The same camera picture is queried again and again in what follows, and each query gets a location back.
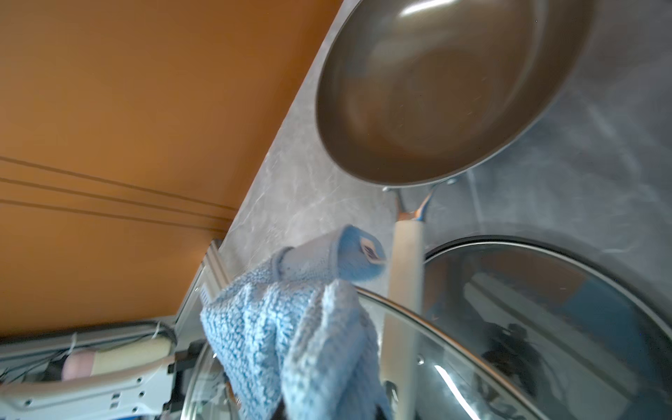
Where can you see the brown pan with cream handle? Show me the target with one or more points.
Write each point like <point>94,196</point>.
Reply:
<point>415,93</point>

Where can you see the light blue cloth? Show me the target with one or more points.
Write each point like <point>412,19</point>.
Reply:
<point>293,337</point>

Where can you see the glass lid with black strap handle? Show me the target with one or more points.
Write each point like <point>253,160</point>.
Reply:
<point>448,381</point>

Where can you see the glass lid with black knob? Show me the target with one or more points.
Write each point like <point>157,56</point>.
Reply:
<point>574,338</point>

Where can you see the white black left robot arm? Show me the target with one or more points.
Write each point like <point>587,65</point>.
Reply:
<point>114,371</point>

